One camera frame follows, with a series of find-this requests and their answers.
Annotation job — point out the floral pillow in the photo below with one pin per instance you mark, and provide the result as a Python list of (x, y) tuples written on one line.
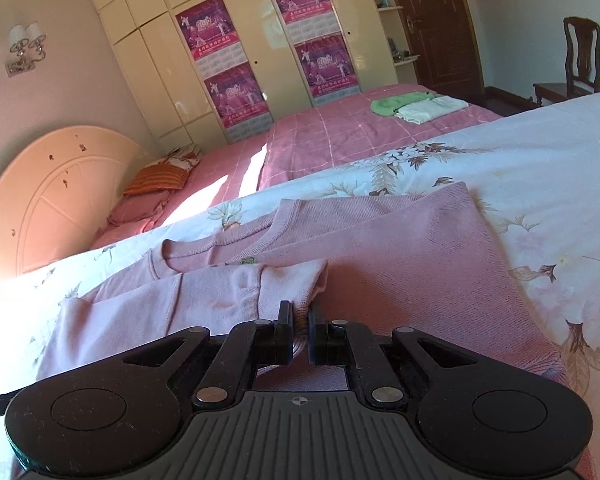
[(187, 160)]

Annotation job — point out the pink pillow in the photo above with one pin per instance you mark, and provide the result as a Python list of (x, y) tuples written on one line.
[(137, 207)]

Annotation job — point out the cream wardrobe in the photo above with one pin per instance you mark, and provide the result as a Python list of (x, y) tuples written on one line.
[(150, 60)]

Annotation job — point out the white folded cloth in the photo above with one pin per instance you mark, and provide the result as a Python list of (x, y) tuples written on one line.
[(430, 109)]

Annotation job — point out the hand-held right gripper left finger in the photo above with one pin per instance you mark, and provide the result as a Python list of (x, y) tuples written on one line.
[(289, 334)]

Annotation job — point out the small dark shelf ornament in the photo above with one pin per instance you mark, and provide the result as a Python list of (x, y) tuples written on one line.
[(397, 49)]

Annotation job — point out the purple wall poster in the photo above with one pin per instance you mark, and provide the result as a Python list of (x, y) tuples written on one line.
[(300, 0), (327, 65), (237, 100), (205, 35)]

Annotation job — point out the pink checked bed sheet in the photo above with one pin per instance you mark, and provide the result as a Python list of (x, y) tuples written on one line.
[(330, 135)]

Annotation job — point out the double shade wall lamp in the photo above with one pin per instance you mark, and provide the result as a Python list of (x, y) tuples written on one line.
[(27, 42)]

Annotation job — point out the orange striped pillow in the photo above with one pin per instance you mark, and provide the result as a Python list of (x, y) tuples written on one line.
[(155, 180)]

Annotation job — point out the pink knit sweater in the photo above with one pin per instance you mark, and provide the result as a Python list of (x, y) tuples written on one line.
[(405, 260)]

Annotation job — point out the dark wooden door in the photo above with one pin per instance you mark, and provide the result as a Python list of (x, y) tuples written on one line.
[(435, 25)]

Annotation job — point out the green folded cloth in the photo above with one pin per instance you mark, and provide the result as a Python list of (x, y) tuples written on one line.
[(387, 105)]

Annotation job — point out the cream round headboard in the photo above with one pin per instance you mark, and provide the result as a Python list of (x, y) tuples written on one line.
[(55, 195)]

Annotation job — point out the dark wooden chair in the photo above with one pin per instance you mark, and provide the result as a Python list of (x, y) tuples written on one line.
[(582, 50)]

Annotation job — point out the white floral blanket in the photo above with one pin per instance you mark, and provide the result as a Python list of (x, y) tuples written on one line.
[(530, 160)]

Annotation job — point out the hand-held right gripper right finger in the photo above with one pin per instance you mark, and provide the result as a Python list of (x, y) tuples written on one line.
[(311, 334)]

